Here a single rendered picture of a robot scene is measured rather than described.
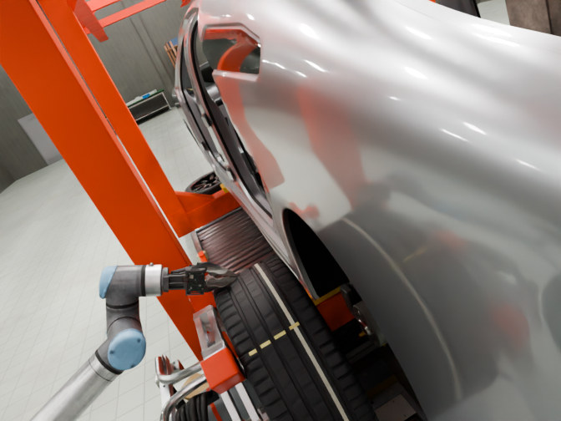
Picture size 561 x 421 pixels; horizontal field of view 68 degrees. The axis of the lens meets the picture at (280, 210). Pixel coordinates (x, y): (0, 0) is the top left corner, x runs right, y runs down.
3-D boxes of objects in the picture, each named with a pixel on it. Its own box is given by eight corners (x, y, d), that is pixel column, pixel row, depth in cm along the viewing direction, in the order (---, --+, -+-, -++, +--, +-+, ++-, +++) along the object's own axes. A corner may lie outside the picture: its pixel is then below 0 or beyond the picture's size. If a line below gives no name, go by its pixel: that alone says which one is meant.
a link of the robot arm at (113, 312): (107, 353, 113) (105, 311, 111) (105, 334, 123) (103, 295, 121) (143, 347, 117) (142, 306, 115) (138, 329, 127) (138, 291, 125)
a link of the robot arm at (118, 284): (104, 293, 122) (103, 261, 120) (149, 291, 125) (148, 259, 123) (97, 306, 113) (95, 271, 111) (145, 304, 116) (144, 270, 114)
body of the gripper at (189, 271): (206, 296, 118) (162, 297, 115) (205, 288, 126) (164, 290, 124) (206, 269, 117) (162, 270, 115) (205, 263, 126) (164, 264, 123)
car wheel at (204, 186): (255, 179, 484) (246, 161, 474) (223, 210, 438) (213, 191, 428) (214, 185, 523) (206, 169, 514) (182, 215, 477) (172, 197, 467)
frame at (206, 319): (320, 516, 116) (239, 386, 94) (300, 530, 115) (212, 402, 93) (265, 385, 165) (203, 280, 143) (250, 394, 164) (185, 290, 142)
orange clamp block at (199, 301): (219, 306, 136) (206, 282, 140) (197, 318, 135) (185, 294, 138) (222, 309, 143) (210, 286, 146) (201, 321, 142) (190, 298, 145)
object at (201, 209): (250, 200, 361) (233, 165, 347) (195, 230, 353) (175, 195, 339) (245, 195, 376) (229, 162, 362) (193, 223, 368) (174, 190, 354)
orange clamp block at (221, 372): (246, 378, 105) (239, 372, 98) (219, 396, 104) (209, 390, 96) (235, 354, 109) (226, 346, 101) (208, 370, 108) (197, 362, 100)
